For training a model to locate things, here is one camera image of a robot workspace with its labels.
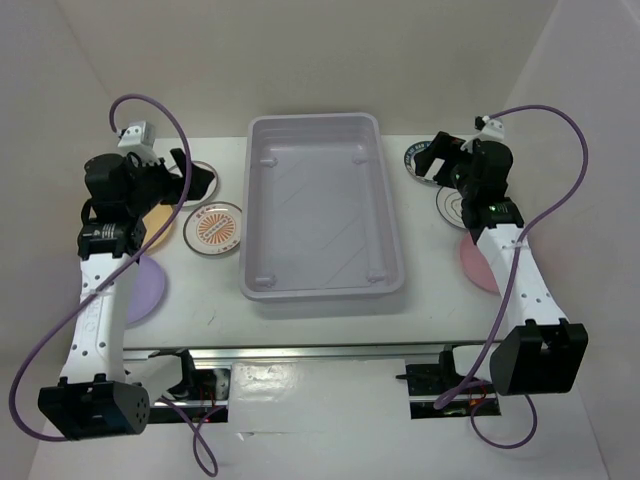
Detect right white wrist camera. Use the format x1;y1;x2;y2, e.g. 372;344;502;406
461;115;505;153

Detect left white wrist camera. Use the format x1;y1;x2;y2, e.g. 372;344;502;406
118;121;156;148

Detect lavender plastic plate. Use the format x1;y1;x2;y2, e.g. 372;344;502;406
127;255;166;327

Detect teal rimmed white plate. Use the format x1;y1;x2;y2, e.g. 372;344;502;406
403;140;454;187

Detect white plate red characters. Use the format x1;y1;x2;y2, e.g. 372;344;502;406
168;161;219;208

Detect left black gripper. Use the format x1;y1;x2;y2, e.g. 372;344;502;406
123;148;213;217

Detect white plate black outline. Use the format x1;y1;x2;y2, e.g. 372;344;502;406
436;187;466;231

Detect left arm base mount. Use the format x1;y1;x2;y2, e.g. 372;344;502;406
123;348;232;425

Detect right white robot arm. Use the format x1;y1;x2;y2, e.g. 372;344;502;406
415;132;588;396

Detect lavender plastic bin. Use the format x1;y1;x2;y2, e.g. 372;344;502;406
239;113;405;302

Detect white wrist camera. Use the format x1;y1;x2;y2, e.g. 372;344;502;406
118;121;156;148
461;115;505;153

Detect pink plastic plate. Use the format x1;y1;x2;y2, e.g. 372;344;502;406
459;234;499;294

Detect orange sunburst pattern plate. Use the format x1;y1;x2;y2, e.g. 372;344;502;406
183;201;242;256

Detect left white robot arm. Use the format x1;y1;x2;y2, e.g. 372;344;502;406
38;148;214;441

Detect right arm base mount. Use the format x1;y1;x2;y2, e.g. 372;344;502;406
395;345;501;420

